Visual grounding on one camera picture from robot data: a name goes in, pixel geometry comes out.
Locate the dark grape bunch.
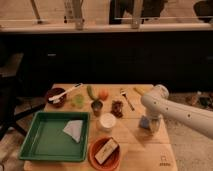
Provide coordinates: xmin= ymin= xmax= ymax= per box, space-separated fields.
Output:
xmin=111 ymin=101 xmax=123 ymax=118

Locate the green cucumber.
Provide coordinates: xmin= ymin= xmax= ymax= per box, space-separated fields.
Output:
xmin=87 ymin=85 xmax=98 ymax=100

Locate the blue sponge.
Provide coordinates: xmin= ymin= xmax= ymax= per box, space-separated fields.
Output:
xmin=139 ymin=116 xmax=149 ymax=129

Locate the green plastic tray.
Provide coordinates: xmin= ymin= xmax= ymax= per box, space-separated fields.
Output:
xmin=19 ymin=111 xmax=90 ymax=162

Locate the light green cup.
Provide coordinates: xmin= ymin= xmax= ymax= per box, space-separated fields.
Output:
xmin=71 ymin=94 xmax=84 ymax=109

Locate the white brush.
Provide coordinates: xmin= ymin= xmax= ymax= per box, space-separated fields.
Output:
xmin=48 ymin=83 xmax=83 ymax=101

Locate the small metal cup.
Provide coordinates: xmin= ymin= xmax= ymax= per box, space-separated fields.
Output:
xmin=91 ymin=100 xmax=103 ymax=116

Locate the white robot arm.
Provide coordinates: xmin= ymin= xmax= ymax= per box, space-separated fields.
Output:
xmin=141 ymin=84 xmax=213 ymax=139

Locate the white folded cloth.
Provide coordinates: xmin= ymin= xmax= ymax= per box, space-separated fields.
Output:
xmin=63 ymin=120 xmax=83 ymax=143

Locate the orange fruit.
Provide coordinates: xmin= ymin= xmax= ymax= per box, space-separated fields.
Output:
xmin=98 ymin=89 xmax=109 ymax=101

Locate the dark red bowl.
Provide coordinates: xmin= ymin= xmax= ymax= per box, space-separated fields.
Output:
xmin=44 ymin=87 xmax=68 ymax=108

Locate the dark cabinet counter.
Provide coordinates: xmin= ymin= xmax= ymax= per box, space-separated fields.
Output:
xmin=0 ymin=31 xmax=213 ymax=96

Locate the orange bowl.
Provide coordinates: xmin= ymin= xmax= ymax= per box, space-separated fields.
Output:
xmin=88 ymin=137 xmax=121 ymax=171

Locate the black office chair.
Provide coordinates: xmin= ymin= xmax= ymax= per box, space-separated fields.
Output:
xmin=0 ymin=39 xmax=46 ymax=141

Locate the fork with wooden handle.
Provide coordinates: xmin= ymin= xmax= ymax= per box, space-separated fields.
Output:
xmin=120 ymin=89 xmax=135 ymax=111

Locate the white cup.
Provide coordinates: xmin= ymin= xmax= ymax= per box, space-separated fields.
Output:
xmin=99 ymin=113 xmax=116 ymax=131

